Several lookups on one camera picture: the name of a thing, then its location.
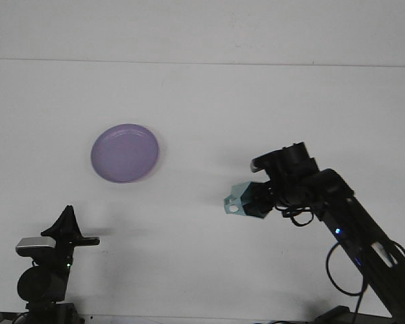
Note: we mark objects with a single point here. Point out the pale blue hexagonal cup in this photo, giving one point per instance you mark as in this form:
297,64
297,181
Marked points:
238,194

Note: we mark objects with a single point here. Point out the pale purple round plate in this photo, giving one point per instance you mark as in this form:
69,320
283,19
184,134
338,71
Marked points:
125,153

